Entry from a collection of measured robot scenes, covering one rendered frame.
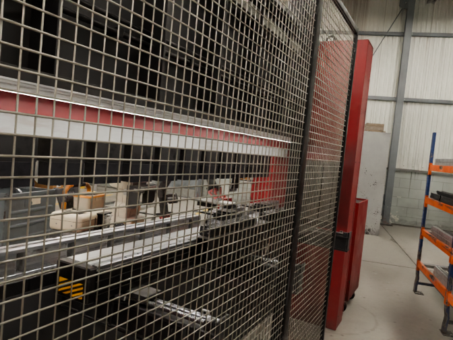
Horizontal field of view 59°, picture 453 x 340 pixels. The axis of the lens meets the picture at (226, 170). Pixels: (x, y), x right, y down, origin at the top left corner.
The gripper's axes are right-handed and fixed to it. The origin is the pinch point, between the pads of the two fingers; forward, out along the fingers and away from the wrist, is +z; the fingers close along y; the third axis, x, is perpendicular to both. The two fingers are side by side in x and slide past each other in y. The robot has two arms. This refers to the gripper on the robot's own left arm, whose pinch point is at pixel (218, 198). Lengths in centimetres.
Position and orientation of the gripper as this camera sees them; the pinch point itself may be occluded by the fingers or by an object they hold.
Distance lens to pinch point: 271.3
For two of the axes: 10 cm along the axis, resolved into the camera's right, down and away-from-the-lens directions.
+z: 3.7, 9.1, -2.1
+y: 4.7, 0.2, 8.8
